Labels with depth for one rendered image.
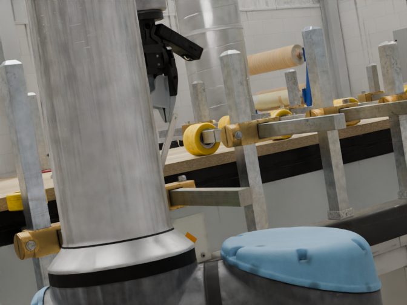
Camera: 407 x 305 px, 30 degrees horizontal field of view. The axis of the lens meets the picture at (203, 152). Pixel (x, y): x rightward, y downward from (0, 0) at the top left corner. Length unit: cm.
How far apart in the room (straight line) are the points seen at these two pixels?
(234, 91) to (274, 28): 1031
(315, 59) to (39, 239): 79
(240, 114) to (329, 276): 99
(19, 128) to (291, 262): 82
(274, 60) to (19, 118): 767
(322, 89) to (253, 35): 983
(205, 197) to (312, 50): 55
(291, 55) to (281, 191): 684
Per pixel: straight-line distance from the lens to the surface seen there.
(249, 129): 167
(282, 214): 201
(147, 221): 73
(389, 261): 201
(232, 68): 167
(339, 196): 184
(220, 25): 566
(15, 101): 143
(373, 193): 224
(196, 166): 184
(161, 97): 147
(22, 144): 143
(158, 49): 146
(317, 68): 182
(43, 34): 75
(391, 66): 200
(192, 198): 148
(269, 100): 899
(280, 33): 1204
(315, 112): 181
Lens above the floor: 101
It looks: 3 degrees down
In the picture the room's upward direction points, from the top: 9 degrees counter-clockwise
